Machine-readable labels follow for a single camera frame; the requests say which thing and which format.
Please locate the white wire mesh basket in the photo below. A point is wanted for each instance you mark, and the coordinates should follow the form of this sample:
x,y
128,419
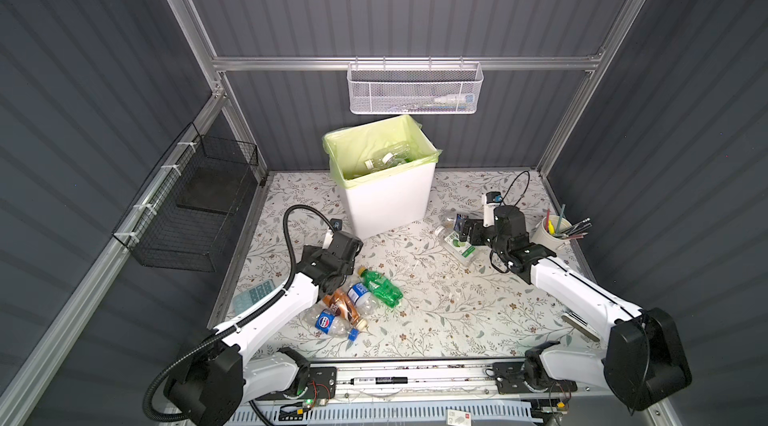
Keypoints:
x,y
404,88

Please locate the tube in white basket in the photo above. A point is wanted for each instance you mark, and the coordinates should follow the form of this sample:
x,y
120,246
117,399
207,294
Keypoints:
x,y
456,100

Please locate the blue label water bottle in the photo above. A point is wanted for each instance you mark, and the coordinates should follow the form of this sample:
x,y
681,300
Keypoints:
x,y
363,299

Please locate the pepsi bottle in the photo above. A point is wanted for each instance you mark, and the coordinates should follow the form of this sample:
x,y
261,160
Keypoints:
x,y
447,217
325,321

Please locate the clear tall bottle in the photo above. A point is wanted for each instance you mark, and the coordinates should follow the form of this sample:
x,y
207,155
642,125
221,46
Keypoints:
x,y
388,157

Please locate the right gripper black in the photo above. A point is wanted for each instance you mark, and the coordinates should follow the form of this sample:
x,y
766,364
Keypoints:
x,y
477,226

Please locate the white pen cup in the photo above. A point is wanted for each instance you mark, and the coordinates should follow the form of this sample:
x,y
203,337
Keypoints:
x,y
555,230

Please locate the teal plastic holder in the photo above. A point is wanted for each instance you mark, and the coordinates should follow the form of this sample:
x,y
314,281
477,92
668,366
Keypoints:
x,y
250,297

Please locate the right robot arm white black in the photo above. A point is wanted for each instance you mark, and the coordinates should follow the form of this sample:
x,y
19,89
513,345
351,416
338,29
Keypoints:
x,y
639,355

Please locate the green bin liner bag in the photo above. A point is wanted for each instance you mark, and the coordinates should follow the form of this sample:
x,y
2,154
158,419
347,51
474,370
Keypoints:
x,y
348,148

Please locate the lime label square bottle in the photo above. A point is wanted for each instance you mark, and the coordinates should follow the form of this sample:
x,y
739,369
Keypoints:
x,y
461,251

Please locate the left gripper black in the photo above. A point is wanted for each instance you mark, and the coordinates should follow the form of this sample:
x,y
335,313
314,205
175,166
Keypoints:
x,y
311,255

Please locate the crushed green bottle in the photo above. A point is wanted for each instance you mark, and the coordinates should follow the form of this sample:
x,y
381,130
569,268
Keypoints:
x,y
381,287

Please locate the black marker on rail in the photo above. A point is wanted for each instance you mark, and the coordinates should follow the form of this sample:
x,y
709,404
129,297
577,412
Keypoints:
x,y
373,381

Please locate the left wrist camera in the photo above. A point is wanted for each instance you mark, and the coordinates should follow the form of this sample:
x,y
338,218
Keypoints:
x,y
336,225

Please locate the black wire basket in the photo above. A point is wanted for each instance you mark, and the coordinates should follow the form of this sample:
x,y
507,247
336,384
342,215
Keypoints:
x,y
196,206

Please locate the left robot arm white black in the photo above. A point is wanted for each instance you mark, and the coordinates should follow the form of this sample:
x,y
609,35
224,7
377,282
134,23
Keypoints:
x,y
208,383

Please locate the white waste bin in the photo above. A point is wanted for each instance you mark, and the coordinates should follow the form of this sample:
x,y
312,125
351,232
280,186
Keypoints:
x,y
376,207

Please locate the brown tea bottle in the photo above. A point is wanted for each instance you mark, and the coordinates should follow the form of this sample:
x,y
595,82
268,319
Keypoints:
x,y
341,305

